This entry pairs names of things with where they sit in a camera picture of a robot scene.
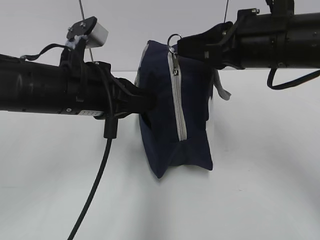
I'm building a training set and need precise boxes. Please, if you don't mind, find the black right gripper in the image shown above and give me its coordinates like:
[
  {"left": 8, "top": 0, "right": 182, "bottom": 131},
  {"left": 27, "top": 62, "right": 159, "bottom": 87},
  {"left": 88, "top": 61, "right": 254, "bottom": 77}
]
[{"left": 177, "top": 8, "right": 253, "bottom": 70}]

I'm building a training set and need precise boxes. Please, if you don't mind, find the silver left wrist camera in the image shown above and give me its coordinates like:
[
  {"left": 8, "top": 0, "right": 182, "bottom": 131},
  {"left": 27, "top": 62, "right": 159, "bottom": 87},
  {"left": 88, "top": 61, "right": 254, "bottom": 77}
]
[{"left": 66, "top": 16, "right": 109, "bottom": 49}]

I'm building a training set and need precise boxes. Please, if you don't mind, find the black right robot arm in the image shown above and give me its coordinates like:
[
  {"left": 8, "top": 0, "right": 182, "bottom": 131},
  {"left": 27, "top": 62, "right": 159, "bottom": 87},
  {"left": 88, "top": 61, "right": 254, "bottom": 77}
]
[{"left": 177, "top": 0, "right": 320, "bottom": 70}]

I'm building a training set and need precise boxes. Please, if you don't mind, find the navy blue lunch bag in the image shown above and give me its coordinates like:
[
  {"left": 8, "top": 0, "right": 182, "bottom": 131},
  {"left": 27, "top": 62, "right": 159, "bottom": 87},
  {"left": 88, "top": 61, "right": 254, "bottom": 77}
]
[{"left": 135, "top": 40, "right": 231, "bottom": 178}]

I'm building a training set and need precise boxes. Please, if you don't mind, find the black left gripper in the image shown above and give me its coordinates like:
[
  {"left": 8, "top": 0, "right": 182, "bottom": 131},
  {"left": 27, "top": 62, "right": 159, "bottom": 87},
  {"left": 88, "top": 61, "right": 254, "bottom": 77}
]
[{"left": 59, "top": 41, "right": 157, "bottom": 120}]

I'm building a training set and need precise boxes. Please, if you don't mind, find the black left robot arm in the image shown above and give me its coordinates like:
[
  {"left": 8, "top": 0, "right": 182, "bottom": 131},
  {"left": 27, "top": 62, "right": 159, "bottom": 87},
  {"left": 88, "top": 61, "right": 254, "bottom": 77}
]
[{"left": 0, "top": 46, "right": 157, "bottom": 120}]

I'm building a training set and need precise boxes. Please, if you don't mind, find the thin black cable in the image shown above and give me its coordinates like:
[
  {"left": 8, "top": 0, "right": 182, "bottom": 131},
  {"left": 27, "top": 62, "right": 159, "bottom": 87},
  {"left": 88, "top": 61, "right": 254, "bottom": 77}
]
[{"left": 266, "top": 67, "right": 320, "bottom": 90}]

